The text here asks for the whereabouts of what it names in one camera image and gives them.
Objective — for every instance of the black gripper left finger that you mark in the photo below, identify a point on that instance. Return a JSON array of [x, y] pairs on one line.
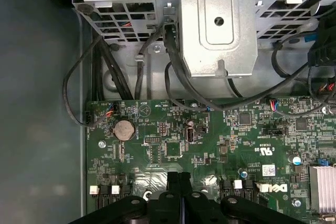
[[170, 208]]

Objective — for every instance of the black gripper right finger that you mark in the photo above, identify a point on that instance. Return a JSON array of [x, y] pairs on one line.
[[194, 208]]

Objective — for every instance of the RAM slot black clips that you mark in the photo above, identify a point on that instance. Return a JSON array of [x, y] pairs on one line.
[[104, 191], [126, 191], [225, 187], [248, 187]]

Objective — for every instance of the RAM slot white clips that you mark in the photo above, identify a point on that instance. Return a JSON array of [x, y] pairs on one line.
[[237, 184], [94, 190], [115, 190]]

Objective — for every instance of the green motherboard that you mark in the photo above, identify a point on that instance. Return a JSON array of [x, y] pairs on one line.
[[210, 140]]

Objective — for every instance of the internal USB port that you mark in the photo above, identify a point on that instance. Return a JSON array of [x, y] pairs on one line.
[[189, 134]]

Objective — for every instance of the round coin cell battery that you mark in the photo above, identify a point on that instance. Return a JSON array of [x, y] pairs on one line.
[[124, 130]]

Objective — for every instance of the silver round capacitor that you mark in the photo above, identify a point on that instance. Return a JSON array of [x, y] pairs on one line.
[[296, 159]]

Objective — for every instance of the silver finned heatsink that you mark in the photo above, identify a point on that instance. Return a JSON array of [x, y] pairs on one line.
[[323, 190]]

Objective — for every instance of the blue pin header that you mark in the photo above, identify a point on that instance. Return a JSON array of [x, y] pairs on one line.
[[324, 161]]

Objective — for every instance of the silver metal drive cage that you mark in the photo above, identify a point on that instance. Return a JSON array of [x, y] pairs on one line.
[[218, 51]]

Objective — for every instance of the open black PC case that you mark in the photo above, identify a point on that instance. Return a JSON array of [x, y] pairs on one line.
[[39, 103]]

